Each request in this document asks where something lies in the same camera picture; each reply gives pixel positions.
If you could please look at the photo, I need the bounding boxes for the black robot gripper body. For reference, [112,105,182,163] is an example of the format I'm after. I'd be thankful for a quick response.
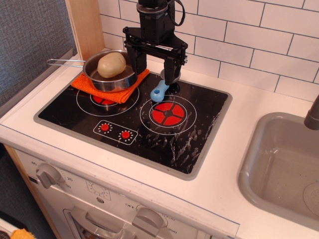
[123,4,188,65]

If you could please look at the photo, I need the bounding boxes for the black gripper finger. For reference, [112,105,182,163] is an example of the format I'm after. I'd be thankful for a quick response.
[127,47,147,75]
[164,57,181,85]

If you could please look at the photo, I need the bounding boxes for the beige potato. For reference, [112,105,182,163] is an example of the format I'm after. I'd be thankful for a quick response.
[97,52,126,78]

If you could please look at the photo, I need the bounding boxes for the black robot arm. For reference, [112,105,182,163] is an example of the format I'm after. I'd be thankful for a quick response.
[123,0,188,85]

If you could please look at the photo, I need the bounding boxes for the stainless steel pot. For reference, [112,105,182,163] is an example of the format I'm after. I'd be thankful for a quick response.
[46,50,138,93]

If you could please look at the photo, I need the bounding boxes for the orange towel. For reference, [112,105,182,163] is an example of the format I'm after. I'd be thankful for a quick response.
[71,69,150,104]

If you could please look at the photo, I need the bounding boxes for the blue and grey scoop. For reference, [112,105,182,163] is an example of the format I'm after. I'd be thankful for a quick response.
[150,70,181,103]

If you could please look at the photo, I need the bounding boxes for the wooden side panel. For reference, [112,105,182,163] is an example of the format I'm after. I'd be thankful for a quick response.
[65,0,105,60]

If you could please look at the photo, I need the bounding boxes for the black toy stovetop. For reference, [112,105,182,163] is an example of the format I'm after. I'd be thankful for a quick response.
[34,73,232,180]

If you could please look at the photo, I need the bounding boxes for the left red stove knob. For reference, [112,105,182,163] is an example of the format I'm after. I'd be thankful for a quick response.
[100,123,110,132]

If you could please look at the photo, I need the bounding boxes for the red stove knob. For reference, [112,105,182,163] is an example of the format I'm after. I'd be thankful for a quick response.
[121,131,131,139]
[100,123,110,132]

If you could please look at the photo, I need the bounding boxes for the right red stove knob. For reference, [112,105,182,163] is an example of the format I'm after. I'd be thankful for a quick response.
[121,131,131,139]

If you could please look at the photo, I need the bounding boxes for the left grey oven dial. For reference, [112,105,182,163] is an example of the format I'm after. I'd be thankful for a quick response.
[36,163,61,189]

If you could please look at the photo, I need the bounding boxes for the grey oven dial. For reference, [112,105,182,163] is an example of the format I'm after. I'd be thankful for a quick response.
[36,163,61,189]
[132,208,164,237]

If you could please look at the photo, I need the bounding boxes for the grey faucet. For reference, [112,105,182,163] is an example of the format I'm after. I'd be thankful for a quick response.
[304,96,319,130]

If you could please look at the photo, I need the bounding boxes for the grey sink basin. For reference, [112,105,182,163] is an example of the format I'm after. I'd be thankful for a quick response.
[238,113,319,231]

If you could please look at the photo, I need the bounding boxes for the right grey oven dial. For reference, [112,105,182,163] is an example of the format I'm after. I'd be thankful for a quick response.
[132,208,164,237]

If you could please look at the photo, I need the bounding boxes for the orange yellow object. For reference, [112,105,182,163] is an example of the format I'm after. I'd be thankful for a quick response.
[10,229,35,239]

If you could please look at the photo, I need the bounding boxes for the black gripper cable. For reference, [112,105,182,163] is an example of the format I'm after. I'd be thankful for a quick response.
[166,0,186,27]

